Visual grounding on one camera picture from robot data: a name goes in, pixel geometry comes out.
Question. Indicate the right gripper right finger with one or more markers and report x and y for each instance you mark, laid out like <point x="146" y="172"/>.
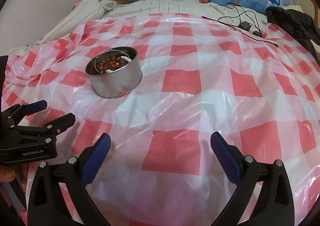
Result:
<point x="274" y="204"/>

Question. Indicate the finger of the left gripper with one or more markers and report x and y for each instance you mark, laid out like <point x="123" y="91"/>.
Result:
<point x="49" y="130"/>
<point x="17" y="112"/>

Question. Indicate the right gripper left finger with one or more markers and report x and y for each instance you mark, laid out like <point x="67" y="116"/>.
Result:
<point x="47" y="205"/>

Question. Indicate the left human hand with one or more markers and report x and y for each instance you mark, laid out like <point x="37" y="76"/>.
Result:
<point x="8" y="174"/>

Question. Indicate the round silver metal tin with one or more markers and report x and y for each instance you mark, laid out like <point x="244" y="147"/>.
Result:
<point x="114" y="72"/>

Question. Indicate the red white checkered plastic sheet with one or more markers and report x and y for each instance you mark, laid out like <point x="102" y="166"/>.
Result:
<point x="199" y="77"/>

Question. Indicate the white striped quilt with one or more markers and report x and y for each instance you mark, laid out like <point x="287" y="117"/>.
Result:
<point x="82" y="11"/>

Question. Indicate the black jacket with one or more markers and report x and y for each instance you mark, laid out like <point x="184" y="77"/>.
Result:
<point x="298" y="25"/>

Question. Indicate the white striped bed sheet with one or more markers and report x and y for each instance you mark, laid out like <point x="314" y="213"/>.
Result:
<point x="228" y="14"/>

